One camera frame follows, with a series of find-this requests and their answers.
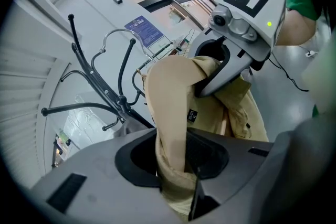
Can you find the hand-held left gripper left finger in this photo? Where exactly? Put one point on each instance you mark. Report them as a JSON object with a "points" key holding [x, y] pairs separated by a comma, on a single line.
{"points": [[99, 178]]}

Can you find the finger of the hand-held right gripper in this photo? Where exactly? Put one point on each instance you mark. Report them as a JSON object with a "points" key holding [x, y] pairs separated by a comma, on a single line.
{"points": [[200, 43], [228, 78]]}

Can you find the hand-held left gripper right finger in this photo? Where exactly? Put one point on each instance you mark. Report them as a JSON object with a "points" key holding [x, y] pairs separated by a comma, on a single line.
{"points": [[249, 178]]}

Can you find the beige shirt clothes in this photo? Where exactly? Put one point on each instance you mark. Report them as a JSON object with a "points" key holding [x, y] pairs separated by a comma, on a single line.
{"points": [[173, 91]]}

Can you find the black coat stand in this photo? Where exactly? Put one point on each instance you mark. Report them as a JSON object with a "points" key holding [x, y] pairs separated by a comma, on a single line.
{"points": [[99, 82]]}

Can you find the person's right forearm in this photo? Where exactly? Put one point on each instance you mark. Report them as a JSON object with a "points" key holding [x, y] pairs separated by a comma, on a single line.
{"points": [[294, 29]]}

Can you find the white poster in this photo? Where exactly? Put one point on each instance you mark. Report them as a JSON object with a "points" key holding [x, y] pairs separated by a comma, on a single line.
{"points": [[161, 46]]}

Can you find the black garment rack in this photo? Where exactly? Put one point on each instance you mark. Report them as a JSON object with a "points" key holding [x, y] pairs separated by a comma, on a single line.
{"points": [[147, 62]]}

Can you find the gray cap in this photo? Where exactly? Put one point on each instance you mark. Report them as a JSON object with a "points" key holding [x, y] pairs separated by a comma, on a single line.
{"points": [[128, 128]]}

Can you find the blue poster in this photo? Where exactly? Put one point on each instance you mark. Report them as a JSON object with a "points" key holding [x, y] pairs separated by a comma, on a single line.
{"points": [[143, 30]]}

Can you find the white power strip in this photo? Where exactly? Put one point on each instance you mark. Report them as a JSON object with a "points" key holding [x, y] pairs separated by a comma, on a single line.
{"points": [[312, 53]]}

